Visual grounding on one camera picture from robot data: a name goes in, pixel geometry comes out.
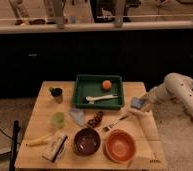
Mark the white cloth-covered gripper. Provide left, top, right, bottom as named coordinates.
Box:
left=122, top=93, right=151, bottom=116

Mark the blue sponge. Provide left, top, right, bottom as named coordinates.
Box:
left=131, top=98, right=145, bottom=109

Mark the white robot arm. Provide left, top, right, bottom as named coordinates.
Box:
left=128, top=73, right=193, bottom=118

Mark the red bowl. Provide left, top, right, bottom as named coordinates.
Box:
left=104, top=130, right=136, bottom=163

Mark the dark purple bowl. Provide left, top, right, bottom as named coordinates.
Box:
left=73, top=128, right=101, bottom=156

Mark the orange fruit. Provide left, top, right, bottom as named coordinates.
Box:
left=102, top=80, right=112, bottom=91

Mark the white plastic spoon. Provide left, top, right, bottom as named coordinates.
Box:
left=85, top=94, right=118, bottom=102

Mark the light blue cloth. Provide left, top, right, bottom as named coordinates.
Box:
left=70, top=108, right=84, bottom=126

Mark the green plastic tray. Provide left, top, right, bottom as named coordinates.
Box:
left=72, top=75, right=125, bottom=110

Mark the green plastic cup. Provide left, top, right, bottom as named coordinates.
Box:
left=51, top=112, right=65, bottom=128

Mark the dark cup with plant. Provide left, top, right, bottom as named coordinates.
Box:
left=49, top=87, right=63, bottom=103

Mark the white scrub brush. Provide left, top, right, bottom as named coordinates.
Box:
left=42, top=132, right=68, bottom=162

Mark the yellow banana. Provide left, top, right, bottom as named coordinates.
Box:
left=26, top=134, right=52, bottom=147

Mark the black stand pole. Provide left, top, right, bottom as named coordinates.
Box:
left=9, top=120, right=20, bottom=171

